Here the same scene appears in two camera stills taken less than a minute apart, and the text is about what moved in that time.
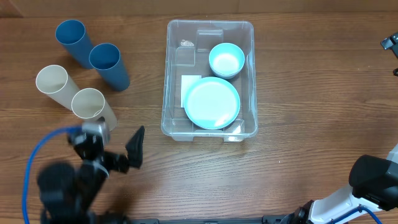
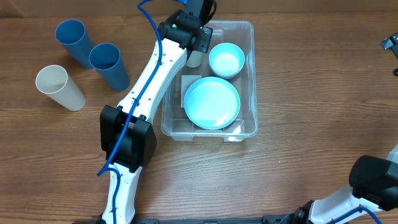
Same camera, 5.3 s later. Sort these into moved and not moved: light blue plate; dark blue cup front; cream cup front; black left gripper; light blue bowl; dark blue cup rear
Moved: cream cup front; black left gripper
Not moved: light blue bowl; light blue plate; dark blue cup rear; dark blue cup front
